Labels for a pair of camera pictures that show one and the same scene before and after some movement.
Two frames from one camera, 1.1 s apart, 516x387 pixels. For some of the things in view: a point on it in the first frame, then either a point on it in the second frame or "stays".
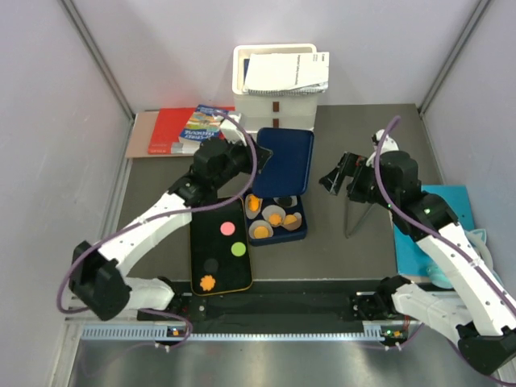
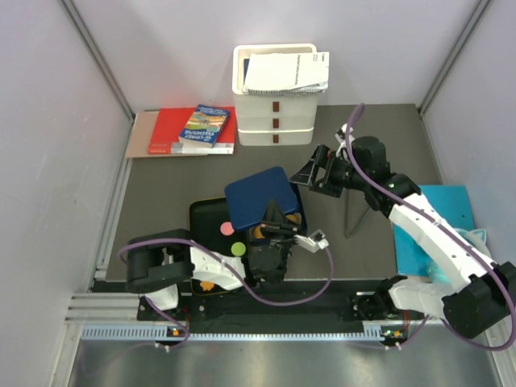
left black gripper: x=244 y=151 to x=272 y=211
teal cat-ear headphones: x=440 y=278 stays
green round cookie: x=238 y=249 stays
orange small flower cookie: x=289 y=218 stays
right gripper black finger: x=331 y=181 to x=303 y=176
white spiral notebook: x=268 y=73 stays
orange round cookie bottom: x=261 y=232 stays
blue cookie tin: x=274 y=220 stays
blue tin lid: x=286 y=172 to x=247 y=198
